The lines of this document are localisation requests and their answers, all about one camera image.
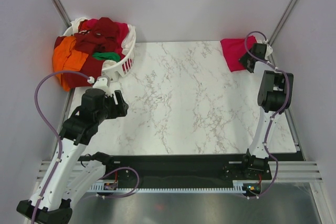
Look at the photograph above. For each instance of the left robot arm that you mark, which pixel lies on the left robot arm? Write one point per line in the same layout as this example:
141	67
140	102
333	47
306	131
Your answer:
57	195

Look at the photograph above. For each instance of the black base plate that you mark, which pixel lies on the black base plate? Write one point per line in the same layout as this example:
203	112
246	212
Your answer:
181	171

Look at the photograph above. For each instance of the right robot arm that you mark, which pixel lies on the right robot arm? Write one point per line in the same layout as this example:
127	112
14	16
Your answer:
274	97

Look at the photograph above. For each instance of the green t shirt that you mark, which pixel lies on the green t shirt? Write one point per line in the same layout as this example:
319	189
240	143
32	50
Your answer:
106	56

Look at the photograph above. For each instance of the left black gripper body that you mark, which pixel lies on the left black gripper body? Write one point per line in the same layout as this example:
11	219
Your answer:
109	112

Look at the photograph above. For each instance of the orange t shirt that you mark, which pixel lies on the orange t shirt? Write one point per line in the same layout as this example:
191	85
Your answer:
66	57

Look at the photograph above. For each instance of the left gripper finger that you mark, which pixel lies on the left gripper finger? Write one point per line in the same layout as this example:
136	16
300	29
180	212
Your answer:
119	98
122	109

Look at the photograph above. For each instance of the dark red t shirt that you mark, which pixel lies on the dark red t shirt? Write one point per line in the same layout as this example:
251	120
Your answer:
92	67

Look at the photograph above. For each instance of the white laundry basket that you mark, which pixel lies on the white laundry basket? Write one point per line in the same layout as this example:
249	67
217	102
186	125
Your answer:
120	64

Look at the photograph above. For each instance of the slotted cable duct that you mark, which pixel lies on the slotted cable duct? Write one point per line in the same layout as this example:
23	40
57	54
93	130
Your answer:
236	188

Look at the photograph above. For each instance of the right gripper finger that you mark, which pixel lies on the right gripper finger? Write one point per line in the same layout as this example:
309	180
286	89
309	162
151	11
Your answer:
250	65
244	60

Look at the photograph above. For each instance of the magenta t shirt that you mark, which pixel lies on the magenta t shirt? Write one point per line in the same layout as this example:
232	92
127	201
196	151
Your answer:
233	50

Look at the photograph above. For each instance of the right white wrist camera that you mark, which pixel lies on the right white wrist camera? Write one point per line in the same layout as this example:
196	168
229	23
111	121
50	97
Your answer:
269	49

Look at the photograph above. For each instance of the right aluminium frame post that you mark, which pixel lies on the right aluminium frame post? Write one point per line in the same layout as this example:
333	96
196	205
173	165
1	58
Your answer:
284	18

